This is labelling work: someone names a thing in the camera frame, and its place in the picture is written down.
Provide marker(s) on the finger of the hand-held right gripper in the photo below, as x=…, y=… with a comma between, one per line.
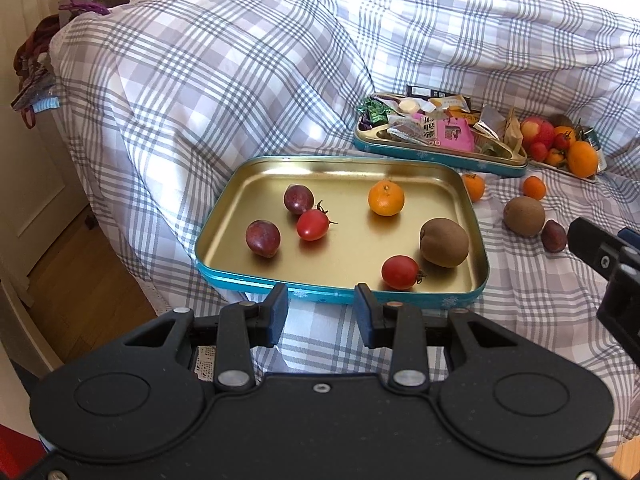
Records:
x=631, y=235
x=615, y=280

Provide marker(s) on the red yellow apple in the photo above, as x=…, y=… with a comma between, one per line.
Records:
x=536, y=132

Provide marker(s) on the gold tin tray blue rim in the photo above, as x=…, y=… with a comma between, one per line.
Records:
x=345, y=250

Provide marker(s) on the dark purple plum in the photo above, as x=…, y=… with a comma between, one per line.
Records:
x=554, y=235

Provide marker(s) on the pink snack packet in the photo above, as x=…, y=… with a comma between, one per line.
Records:
x=447, y=132

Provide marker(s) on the blue patterned cloth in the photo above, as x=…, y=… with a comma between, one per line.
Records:
x=37, y=96

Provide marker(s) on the silver snack packet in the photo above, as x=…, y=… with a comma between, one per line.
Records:
x=487, y=120

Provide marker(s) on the white round sweet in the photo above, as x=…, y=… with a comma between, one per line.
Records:
x=407, y=106

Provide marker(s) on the grey plaid duvet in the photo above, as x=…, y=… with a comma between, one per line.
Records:
x=225, y=70

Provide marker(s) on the dark red bag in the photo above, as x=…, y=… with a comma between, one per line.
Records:
x=36, y=40

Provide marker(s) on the red cherry tomato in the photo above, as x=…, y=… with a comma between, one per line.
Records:
x=401, y=272
x=561, y=140
x=312, y=224
x=538, y=149

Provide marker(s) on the black snack packet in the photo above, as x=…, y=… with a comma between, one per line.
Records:
x=426, y=91

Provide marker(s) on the brown kiwi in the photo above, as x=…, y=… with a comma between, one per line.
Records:
x=444, y=242
x=524, y=215
x=562, y=121

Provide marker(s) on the blue tin box with snacks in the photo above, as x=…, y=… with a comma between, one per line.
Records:
x=440, y=157

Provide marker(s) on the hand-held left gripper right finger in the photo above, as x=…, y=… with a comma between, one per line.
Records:
x=364, y=317

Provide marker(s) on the yellow snack packet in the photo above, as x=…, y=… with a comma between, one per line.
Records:
x=451, y=104

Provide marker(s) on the clear wrapped biscuit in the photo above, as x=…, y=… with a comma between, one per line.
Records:
x=403, y=132

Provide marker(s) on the small silver fruit tray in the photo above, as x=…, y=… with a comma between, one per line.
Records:
x=565, y=172

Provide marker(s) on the green foil candies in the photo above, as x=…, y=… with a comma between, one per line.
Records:
x=374, y=110

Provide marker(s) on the purple ribbon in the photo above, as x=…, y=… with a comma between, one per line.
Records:
x=82, y=6

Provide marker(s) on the brown paper packet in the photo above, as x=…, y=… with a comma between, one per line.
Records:
x=512, y=132

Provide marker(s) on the large orange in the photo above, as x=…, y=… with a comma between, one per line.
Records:
x=582, y=158

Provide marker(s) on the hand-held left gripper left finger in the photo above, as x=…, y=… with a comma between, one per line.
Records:
x=279, y=317

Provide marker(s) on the small orange mandarin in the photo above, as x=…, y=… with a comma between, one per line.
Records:
x=386, y=198
x=473, y=186
x=534, y=187
x=555, y=157

